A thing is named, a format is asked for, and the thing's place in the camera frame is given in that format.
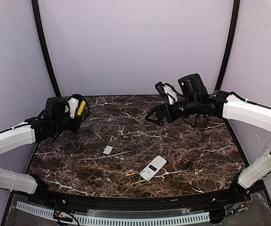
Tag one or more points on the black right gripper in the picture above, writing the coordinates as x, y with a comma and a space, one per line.
163, 113

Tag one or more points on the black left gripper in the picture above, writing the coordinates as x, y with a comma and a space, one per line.
75, 123

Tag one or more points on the yellow handled screwdriver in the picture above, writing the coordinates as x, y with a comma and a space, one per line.
81, 108

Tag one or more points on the grey battery cover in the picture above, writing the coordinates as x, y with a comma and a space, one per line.
108, 150

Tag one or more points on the white remote control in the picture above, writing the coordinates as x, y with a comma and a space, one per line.
153, 168

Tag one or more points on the orange AA battery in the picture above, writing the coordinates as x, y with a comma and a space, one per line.
131, 174

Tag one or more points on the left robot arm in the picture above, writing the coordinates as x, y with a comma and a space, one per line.
60, 114

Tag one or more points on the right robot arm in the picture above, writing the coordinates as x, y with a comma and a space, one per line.
195, 100

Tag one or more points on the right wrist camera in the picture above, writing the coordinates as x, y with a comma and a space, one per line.
168, 91

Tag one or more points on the black front table rail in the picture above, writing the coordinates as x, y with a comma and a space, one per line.
212, 201

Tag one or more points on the black frame post right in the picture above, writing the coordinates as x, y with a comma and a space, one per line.
229, 43

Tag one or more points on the black frame post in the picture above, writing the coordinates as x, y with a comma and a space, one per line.
44, 47
229, 43

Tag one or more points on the white slotted cable duct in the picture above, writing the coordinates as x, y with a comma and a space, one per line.
79, 219

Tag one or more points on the black frame post left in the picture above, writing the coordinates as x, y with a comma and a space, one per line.
44, 47

